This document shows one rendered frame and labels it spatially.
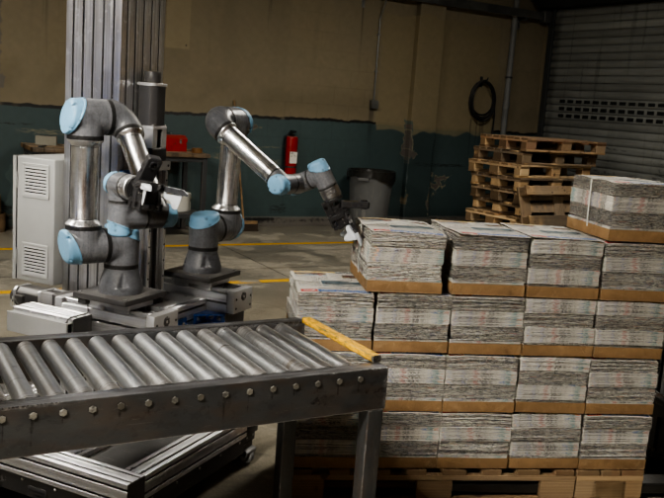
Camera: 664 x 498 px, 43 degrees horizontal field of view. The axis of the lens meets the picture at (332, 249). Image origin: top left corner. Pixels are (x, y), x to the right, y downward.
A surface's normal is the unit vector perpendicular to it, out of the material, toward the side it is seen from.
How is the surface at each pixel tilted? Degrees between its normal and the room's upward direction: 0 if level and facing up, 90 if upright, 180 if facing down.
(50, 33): 90
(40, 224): 90
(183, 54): 90
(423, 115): 90
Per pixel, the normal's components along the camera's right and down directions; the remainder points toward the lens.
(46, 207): -0.43, 0.12
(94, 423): 0.48, 0.18
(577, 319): 0.14, 0.17
